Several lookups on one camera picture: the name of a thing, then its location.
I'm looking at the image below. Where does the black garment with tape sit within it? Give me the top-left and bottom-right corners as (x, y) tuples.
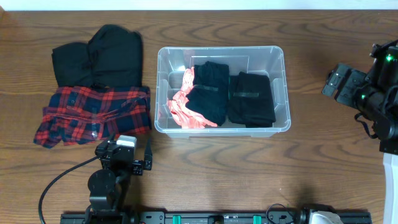
(228, 72), (276, 128)

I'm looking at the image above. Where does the clear plastic storage bin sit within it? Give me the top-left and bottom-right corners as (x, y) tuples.
(154, 46), (292, 138)

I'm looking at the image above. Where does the red navy plaid shirt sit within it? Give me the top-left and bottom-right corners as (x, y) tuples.
(33, 86), (151, 149)

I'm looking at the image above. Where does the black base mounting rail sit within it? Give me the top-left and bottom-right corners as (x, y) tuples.
(60, 204), (373, 224)

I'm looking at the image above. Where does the coral pink garment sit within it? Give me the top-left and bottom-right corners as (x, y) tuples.
(167, 67), (218, 129)

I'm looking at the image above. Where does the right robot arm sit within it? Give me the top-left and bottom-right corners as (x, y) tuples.
(322, 40), (397, 223)

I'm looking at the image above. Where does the dark navy garment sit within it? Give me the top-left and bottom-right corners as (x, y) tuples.
(186, 61), (229, 126)

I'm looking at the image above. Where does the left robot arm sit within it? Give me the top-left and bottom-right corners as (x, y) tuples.
(88, 134), (153, 211)

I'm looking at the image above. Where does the large black garment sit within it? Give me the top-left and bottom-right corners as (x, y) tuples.
(52, 24), (143, 88)

